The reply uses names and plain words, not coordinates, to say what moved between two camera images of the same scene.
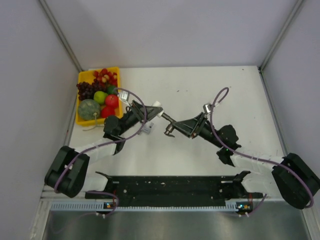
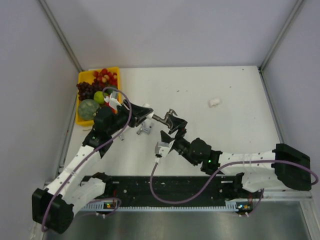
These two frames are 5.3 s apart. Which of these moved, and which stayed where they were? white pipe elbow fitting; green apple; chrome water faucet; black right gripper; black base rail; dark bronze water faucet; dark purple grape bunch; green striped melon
Moved: dark bronze water faucet; white pipe elbow fitting; black right gripper
Stayed: dark purple grape bunch; green striped melon; chrome water faucet; green apple; black base rail
